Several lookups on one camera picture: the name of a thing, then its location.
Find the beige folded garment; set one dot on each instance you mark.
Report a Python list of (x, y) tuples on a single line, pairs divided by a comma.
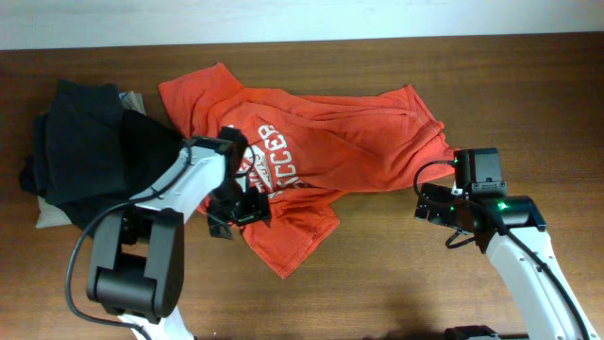
[(51, 216)]

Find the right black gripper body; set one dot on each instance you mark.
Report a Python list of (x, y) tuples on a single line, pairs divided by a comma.
[(431, 208)]

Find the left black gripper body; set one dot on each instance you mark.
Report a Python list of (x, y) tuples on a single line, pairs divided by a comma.
[(246, 213)]

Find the black folded shirt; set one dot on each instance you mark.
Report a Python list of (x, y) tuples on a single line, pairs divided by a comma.
[(148, 148)]

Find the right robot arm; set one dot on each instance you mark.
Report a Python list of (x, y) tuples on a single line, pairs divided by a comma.
[(512, 233)]

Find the red printed t-shirt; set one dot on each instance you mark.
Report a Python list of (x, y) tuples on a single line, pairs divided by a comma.
[(306, 151)]

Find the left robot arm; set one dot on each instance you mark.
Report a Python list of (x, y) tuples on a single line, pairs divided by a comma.
[(137, 264)]

